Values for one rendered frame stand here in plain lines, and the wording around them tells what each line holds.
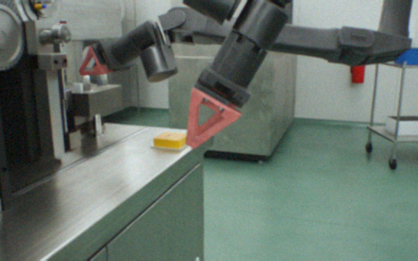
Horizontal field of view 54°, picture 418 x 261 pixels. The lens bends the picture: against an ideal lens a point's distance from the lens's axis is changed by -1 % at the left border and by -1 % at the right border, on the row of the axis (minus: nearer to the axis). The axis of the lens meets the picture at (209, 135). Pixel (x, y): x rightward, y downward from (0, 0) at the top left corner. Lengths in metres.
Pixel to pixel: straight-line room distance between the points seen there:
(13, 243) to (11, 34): 0.45
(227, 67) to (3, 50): 0.53
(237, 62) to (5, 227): 0.42
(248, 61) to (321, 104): 4.85
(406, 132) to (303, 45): 3.17
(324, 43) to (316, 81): 4.42
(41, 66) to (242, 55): 0.52
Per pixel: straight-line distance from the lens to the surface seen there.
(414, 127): 4.03
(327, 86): 5.32
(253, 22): 0.52
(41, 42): 0.94
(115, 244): 0.80
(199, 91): 0.50
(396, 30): 0.95
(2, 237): 0.67
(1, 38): 0.92
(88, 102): 1.07
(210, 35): 0.89
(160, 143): 1.03
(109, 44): 0.95
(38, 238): 0.65
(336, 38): 0.91
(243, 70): 0.52
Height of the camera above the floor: 1.19
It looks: 15 degrees down
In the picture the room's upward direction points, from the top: straight up
